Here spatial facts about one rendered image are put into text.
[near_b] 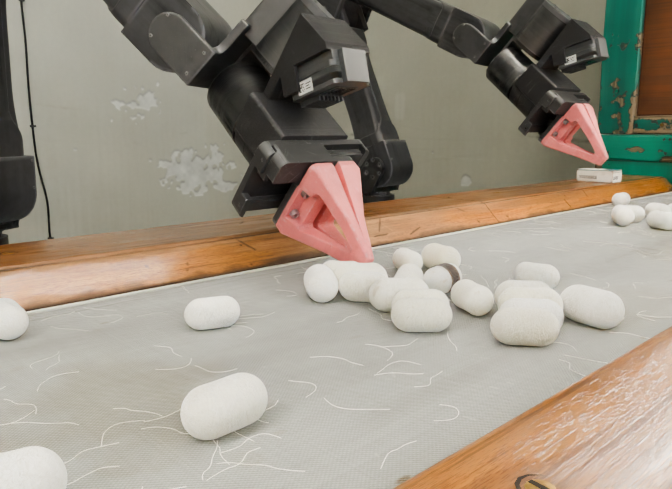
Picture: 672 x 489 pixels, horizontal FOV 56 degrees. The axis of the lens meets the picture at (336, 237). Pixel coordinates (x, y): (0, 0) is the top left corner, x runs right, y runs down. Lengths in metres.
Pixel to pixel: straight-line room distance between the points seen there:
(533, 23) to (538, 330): 0.63
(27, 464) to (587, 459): 0.15
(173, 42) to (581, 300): 0.36
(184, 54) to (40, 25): 1.93
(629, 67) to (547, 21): 0.45
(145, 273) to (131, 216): 2.11
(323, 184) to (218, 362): 0.18
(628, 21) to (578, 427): 1.18
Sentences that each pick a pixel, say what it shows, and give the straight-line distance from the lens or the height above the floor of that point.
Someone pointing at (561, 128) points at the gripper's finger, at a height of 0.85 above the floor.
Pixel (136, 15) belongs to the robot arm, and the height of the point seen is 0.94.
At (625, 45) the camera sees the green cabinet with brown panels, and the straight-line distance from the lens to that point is 1.34.
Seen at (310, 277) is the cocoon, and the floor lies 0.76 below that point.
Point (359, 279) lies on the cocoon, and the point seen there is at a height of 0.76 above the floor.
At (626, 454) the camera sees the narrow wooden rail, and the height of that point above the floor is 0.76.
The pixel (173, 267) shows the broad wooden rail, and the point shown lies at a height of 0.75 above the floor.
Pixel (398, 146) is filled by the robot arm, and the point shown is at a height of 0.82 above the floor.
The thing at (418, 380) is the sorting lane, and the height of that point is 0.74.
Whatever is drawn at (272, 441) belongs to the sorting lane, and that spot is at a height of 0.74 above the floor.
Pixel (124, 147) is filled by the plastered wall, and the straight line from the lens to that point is 2.54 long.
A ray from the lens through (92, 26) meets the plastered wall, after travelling 2.53.
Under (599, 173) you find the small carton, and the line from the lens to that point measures 1.11.
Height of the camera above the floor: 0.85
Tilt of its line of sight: 10 degrees down
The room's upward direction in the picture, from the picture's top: straight up
